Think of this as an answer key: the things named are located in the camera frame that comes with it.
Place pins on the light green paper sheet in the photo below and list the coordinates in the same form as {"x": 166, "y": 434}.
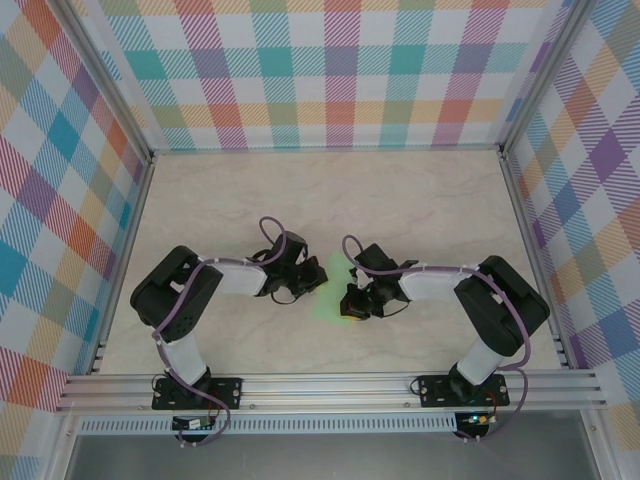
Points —
{"x": 326, "y": 309}

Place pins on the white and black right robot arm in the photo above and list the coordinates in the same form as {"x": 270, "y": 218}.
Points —
{"x": 430, "y": 286}

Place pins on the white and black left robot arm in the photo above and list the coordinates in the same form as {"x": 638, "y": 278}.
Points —
{"x": 240, "y": 281}

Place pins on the right small circuit board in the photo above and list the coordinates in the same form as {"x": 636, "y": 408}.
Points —
{"x": 477, "y": 419}

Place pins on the small circuit board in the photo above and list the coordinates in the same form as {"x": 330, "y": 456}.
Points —
{"x": 192, "y": 424}
{"x": 477, "y": 419}

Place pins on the left small circuit board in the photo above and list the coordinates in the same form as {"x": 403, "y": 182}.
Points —
{"x": 192, "y": 424}

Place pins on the aluminium mounting rail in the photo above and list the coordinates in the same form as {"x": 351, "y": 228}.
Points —
{"x": 325, "y": 392}

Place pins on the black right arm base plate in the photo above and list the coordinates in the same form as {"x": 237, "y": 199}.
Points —
{"x": 440, "y": 390}

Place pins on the aluminium frame crossbar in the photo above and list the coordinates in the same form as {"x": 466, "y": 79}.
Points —
{"x": 325, "y": 149}

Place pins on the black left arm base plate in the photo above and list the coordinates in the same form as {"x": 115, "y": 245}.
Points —
{"x": 225, "y": 385}

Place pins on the aluminium side rail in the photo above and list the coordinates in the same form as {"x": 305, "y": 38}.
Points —
{"x": 125, "y": 250}
{"x": 531, "y": 250}

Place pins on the aluminium frame leg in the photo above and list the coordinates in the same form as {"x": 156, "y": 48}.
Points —
{"x": 62, "y": 450}
{"x": 597, "y": 445}

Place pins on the aluminium frame post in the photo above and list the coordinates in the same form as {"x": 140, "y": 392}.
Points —
{"x": 105, "y": 85}
{"x": 545, "y": 75}

